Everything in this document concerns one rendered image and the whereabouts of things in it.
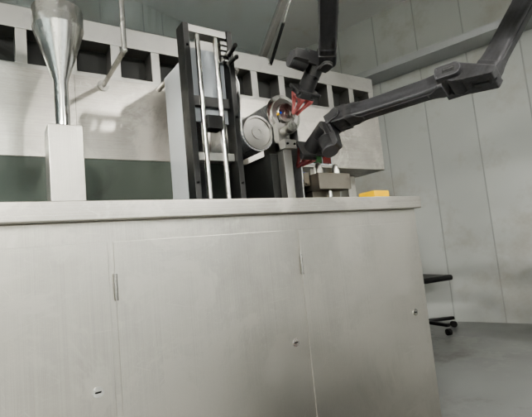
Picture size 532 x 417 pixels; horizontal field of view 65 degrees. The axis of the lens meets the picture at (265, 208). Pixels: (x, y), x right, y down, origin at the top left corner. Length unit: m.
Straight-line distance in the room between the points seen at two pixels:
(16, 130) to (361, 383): 1.32
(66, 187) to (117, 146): 0.39
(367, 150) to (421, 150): 1.88
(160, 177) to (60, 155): 0.46
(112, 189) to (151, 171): 0.16
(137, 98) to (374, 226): 0.98
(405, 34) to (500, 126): 1.27
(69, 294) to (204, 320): 0.30
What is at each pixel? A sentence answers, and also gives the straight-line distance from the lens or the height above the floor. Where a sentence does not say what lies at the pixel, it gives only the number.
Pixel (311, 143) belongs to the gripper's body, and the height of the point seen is 1.12.
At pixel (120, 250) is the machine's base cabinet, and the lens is 0.95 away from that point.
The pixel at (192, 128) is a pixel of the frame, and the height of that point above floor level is 1.12.
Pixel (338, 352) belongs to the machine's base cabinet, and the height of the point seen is 0.46.
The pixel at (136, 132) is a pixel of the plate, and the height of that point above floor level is 1.25.
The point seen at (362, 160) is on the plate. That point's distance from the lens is 2.27.
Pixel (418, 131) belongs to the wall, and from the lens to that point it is 4.20.
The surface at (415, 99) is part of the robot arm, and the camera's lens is 1.35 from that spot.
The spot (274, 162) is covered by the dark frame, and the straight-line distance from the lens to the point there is 1.48.
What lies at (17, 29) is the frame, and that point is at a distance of 1.72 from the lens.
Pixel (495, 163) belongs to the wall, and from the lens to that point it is 3.97.
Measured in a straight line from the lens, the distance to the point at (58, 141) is 1.30.
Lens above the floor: 0.76
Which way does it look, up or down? 6 degrees up
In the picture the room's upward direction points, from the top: 6 degrees counter-clockwise
